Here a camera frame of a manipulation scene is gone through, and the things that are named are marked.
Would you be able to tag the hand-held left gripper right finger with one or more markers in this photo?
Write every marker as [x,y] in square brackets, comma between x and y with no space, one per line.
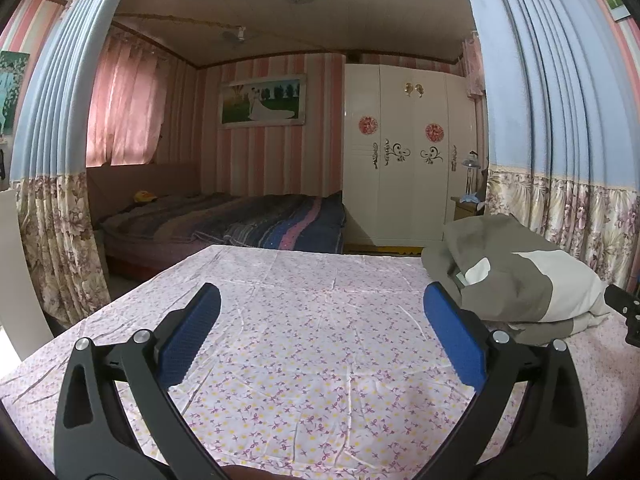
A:
[452,335]

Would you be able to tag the yellow floor bar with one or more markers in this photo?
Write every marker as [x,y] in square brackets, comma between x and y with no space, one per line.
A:
[385,249]

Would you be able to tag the white board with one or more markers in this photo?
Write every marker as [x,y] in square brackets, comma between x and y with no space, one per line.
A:
[22,280]

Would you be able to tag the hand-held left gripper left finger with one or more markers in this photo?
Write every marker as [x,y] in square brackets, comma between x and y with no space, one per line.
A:
[192,335]

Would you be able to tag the floral tablecloth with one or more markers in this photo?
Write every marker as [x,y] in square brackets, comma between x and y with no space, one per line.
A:
[300,335]

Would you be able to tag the olive and white jacket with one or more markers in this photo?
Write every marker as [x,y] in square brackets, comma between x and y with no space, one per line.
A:
[500,270]

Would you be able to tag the green wall poster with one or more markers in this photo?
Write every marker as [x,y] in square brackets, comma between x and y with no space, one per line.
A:
[12,95]

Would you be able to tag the wooden nightstand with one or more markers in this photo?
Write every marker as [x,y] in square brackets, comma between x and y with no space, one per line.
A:
[465,207]

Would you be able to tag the table lamp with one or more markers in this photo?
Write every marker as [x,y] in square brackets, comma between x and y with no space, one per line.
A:
[471,165]

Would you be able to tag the framed wall picture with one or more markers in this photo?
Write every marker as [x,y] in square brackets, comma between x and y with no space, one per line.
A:
[262,102]

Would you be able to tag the white wardrobe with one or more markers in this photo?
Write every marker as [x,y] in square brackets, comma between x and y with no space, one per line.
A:
[400,200]

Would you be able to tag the small pink curtain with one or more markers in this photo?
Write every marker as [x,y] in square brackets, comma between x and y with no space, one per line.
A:
[472,67]

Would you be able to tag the bed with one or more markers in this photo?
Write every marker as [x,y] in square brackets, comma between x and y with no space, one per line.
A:
[150,225]

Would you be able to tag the blue floral curtain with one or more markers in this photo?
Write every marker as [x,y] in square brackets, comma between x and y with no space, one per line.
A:
[55,110]
[550,85]

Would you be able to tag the yellow plush toy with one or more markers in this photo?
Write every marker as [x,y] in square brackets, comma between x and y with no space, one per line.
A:
[145,197]

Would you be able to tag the pink window curtain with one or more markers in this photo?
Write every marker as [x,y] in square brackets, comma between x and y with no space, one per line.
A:
[125,110]

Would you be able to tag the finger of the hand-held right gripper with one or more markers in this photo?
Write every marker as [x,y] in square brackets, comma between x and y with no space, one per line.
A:
[625,302]

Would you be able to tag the striped blanket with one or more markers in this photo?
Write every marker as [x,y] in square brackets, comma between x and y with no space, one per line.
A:
[300,225]

